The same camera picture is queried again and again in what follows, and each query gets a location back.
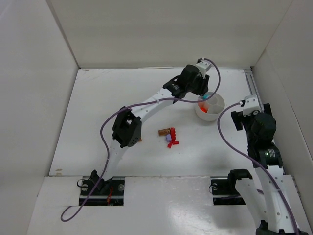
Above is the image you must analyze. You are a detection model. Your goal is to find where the large teal lego brick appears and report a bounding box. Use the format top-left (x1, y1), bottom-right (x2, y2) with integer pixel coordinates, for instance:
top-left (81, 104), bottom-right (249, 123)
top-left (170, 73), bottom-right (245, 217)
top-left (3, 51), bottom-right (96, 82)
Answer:
top-left (202, 94), bottom-right (211, 100)

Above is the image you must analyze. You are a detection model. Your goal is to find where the tan lego plate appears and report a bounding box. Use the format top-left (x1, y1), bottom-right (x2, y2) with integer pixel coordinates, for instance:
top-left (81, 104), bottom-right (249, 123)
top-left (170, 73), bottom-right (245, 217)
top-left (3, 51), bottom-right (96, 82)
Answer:
top-left (158, 128), bottom-right (171, 136)

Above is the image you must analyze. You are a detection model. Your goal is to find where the lavender lego brick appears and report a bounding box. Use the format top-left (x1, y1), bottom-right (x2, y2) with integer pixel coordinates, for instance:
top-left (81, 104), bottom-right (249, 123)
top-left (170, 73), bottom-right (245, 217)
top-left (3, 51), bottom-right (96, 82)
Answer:
top-left (166, 134), bottom-right (172, 142)

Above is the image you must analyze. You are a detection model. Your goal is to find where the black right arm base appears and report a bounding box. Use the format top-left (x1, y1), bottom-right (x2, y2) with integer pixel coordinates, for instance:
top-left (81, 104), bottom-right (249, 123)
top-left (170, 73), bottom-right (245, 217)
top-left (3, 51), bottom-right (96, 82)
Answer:
top-left (209, 169), bottom-right (252, 206)

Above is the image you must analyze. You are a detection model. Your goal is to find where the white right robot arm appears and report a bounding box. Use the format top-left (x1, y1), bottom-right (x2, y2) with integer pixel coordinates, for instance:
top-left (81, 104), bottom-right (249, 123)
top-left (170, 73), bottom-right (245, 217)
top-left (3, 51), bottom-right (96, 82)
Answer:
top-left (228, 98), bottom-right (306, 235)

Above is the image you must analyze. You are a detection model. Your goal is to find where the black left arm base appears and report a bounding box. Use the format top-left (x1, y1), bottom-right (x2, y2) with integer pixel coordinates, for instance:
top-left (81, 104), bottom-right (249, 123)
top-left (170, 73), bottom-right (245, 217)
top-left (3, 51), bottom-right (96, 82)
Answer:
top-left (76, 170), bottom-right (125, 206)

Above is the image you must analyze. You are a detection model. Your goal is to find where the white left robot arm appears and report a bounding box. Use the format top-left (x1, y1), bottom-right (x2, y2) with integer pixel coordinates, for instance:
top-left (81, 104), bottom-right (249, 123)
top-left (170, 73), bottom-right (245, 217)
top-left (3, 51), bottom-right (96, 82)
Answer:
top-left (102, 61), bottom-right (212, 181)

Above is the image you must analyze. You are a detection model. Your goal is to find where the white round divided container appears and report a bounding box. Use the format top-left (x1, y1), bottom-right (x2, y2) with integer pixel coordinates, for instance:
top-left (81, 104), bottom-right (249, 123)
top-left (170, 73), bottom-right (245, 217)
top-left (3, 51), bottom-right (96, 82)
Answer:
top-left (195, 92), bottom-right (225, 121)

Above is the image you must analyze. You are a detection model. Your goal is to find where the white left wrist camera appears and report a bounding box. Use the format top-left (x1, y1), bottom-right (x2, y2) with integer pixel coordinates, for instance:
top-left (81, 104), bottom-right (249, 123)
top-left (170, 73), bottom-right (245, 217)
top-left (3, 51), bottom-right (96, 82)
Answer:
top-left (196, 58), bottom-right (212, 73)

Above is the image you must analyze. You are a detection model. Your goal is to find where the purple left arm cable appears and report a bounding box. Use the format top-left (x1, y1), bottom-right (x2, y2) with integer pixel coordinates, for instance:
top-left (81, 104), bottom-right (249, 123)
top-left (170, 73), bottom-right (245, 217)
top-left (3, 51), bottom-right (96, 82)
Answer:
top-left (60, 58), bottom-right (221, 222)

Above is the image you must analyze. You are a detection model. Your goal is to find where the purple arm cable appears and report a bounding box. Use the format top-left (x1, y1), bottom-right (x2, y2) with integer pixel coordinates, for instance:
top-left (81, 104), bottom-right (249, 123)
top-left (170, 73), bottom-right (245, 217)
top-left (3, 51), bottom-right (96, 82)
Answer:
top-left (60, 58), bottom-right (221, 222)
top-left (217, 102), bottom-right (300, 235)

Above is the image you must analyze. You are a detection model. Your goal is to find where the aluminium rail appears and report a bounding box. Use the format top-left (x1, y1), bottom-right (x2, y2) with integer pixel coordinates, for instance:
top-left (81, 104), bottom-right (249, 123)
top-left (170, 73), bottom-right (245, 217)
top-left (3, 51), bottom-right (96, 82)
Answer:
top-left (243, 70), bottom-right (264, 117)

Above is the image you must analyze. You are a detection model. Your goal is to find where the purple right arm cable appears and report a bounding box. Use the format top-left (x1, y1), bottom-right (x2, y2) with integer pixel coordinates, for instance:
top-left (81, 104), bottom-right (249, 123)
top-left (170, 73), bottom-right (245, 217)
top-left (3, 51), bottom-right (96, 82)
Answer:
top-left (217, 102), bottom-right (300, 235)

